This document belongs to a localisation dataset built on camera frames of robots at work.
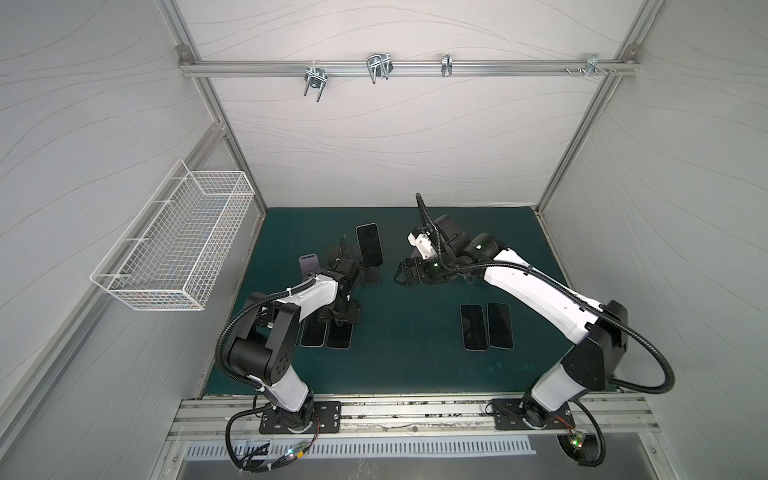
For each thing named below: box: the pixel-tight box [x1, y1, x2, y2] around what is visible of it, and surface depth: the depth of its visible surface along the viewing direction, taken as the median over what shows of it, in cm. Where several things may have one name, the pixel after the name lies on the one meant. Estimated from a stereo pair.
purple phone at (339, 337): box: [326, 321, 354, 350], surface depth 88 cm
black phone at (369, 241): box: [355, 222, 384, 269], surface depth 97 cm
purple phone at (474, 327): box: [460, 304, 488, 352], surface depth 93 cm
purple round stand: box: [298, 253, 320, 275], surface depth 95 cm
